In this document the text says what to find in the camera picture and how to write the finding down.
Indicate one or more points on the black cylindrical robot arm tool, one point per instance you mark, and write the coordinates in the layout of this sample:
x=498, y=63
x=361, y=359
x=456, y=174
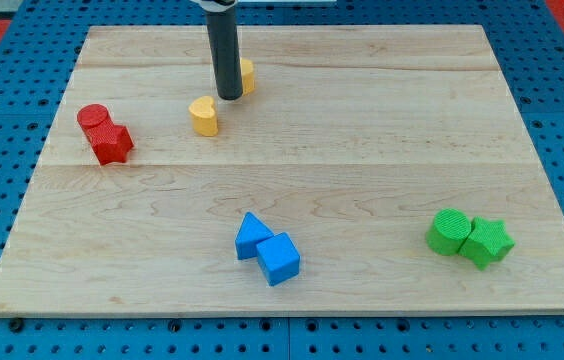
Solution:
x=221, y=26

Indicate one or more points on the yellow hexagon block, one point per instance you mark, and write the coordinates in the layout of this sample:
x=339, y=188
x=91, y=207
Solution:
x=247, y=75

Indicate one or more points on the blue triangle block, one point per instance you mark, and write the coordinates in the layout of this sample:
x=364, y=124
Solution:
x=252, y=231

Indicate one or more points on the blue cube block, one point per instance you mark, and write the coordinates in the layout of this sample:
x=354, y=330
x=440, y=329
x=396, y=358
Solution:
x=278, y=259

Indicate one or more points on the wooden board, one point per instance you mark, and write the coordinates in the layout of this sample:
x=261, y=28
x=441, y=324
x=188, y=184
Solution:
x=352, y=141

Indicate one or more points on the yellow heart block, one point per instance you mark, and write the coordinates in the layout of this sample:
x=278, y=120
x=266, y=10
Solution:
x=203, y=115

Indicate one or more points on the green cylinder block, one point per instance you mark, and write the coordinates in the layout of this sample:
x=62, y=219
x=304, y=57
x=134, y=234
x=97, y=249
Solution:
x=448, y=231

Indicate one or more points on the red star block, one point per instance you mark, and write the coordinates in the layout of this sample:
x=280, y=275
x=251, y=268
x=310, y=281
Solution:
x=110, y=143

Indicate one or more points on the red cylinder block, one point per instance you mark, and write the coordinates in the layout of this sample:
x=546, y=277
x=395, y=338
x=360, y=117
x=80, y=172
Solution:
x=91, y=116

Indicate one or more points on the green star block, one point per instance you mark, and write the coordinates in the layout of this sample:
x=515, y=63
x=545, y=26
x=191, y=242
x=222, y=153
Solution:
x=487, y=242

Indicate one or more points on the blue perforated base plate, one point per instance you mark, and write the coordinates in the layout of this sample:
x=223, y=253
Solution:
x=37, y=55

